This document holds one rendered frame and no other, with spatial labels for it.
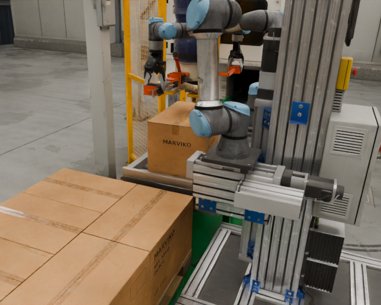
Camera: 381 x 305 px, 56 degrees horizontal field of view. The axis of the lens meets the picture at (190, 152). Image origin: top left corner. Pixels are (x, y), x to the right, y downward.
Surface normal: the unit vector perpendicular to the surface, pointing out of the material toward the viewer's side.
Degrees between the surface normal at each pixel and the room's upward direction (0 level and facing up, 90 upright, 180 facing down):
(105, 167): 90
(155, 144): 90
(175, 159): 90
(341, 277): 0
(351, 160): 90
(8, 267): 0
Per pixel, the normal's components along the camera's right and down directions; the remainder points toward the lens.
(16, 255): 0.04, -0.93
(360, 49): -0.37, 0.34
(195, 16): -0.86, 0.03
